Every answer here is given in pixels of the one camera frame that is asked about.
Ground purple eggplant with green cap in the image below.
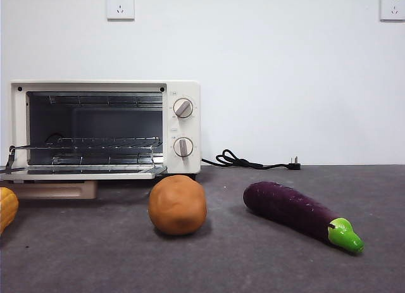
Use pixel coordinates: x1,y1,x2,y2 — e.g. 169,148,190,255
242,181,365,254

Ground oven door with beige handle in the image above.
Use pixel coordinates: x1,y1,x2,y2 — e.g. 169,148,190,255
0,145,168,201

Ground round timer knob on oven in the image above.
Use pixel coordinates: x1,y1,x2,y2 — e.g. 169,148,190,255
172,136,194,161

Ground white Toshiba toaster oven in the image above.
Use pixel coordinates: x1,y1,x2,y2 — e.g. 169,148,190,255
8,80,202,182

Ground round temperature knob on oven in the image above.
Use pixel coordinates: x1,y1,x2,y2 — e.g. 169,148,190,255
173,97,194,120

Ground brown potato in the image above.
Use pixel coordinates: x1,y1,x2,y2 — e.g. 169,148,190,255
148,175,208,237

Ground yellow corn cob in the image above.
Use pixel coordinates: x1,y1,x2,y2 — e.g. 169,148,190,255
0,187,20,235

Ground black power cable with plug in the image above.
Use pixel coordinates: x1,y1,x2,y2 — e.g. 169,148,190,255
201,149,302,172

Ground metal wire oven rack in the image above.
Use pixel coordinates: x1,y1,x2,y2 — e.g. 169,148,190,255
9,135,164,154

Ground white wall socket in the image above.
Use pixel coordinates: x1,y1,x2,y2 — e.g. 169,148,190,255
106,0,135,22
379,0,405,23

